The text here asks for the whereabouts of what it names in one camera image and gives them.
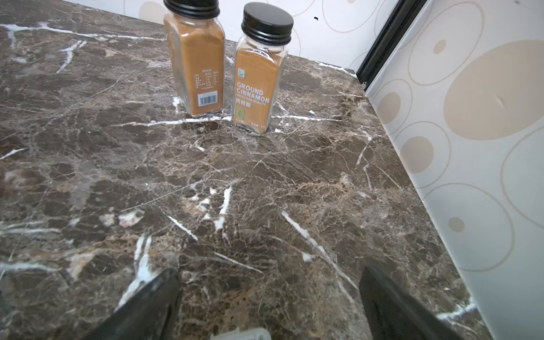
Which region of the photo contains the brown spice jar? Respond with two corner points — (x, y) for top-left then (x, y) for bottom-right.
(232, 2), (294, 135)
(164, 0), (225, 117)

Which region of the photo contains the brown spice jar right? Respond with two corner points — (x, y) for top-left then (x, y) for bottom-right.
(232, 2), (294, 135)

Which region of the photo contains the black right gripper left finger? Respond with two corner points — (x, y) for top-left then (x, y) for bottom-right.
(84, 269), (183, 339)

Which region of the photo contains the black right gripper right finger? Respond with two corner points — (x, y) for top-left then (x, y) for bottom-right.
(358, 266), (462, 340)

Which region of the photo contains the brown spice jar left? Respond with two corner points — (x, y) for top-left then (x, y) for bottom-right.
(164, 0), (225, 117)

